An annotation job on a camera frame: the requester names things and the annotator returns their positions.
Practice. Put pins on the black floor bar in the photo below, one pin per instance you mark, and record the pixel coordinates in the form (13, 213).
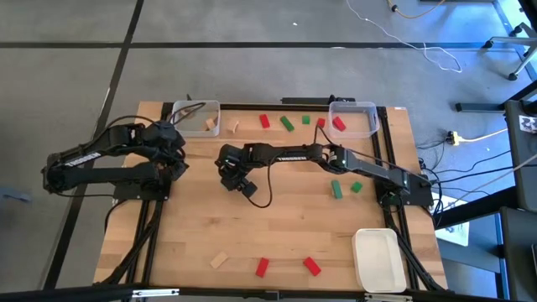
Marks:
(478, 107)

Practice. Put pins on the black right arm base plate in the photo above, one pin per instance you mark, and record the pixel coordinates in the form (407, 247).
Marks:
(419, 197)

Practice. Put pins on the green cube block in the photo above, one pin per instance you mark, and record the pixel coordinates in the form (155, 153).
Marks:
(356, 187)

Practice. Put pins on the green half-cylinder block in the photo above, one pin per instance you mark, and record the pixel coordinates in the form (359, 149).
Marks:
(306, 119)

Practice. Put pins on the grey floor object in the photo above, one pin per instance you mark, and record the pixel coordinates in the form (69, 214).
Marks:
(14, 195)

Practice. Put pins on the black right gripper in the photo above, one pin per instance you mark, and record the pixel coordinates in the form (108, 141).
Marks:
(233, 161)

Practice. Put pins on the red rectangular block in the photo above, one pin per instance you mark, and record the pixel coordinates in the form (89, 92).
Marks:
(262, 267)
(264, 121)
(312, 266)
(339, 123)

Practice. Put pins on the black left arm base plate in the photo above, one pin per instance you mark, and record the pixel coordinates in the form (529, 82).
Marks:
(138, 194)

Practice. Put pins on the shallow white plastic bin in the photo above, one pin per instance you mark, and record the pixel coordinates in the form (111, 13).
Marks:
(377, 260)

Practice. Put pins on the silver metal bracket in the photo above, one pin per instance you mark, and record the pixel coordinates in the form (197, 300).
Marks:
(388, 298)
(155, 292)

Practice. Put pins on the white marker tag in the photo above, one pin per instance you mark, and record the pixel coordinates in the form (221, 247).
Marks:
(528, 123)

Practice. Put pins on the white paper sheet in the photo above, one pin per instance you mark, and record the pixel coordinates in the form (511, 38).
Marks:
(455, 235)

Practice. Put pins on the black side table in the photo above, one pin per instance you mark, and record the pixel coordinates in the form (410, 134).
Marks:
(522, 168)

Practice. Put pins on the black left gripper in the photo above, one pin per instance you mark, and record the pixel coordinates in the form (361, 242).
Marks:
(170, 142)

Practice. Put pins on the small red block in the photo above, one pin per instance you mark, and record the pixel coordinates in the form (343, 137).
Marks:
(321, 122)

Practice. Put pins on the grey office chair base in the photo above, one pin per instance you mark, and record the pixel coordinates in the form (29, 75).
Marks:
(503, 39)

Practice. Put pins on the labelled long natural wood block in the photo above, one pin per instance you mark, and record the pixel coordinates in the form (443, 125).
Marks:
(188, 113)

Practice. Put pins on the clear plastic bin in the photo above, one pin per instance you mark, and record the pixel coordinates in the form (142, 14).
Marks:
(361, 130)

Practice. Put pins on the black aluminium table frame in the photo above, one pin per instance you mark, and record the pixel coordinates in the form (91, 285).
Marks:
(272, 106)

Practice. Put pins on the black crossbeam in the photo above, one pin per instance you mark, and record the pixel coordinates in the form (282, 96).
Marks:
(63, 293)

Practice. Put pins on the natural wood rectangular block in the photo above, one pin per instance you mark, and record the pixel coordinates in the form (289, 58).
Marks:
(219, 259)
(210, 123)

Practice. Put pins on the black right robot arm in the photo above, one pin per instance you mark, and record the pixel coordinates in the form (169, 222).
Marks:
(377, 170)

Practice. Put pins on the long green block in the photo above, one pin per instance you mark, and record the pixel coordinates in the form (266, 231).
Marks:
(336, 189)
(287, 123)

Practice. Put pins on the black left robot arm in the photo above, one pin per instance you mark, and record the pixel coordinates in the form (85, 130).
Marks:
(105, 176)

